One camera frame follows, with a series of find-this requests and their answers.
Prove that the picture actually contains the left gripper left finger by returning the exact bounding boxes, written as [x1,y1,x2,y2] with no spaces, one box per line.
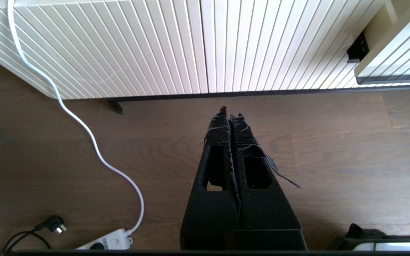
[180,106,240,249]

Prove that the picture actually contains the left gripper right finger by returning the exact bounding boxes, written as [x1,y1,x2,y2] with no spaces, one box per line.
[230,114,302,230]

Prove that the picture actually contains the cream fluted drawer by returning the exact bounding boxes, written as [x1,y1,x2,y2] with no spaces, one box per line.
[354,0,410,86]

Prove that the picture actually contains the dark robot base chassis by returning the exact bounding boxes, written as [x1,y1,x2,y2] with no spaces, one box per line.
[331,223,410,251]

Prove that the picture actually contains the white ribbed cabinet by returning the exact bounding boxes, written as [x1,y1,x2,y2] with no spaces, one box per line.
[0,0,410,103]

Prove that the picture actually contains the white power strip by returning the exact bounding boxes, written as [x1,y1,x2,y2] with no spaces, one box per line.
[74,229,133,251]

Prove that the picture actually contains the cream fluted cabinet door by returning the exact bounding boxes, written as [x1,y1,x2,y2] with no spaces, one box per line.
[201,0,387,95]

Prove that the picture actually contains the cream fluted rounded-corner panel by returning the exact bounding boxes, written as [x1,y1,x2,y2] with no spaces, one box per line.
[0,0,209,100]

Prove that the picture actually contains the thick white power cable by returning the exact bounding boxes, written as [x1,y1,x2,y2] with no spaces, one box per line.
[7,0,145,237]

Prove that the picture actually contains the black plug with cable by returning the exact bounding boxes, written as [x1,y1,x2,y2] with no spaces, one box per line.
[0,216,67,255]

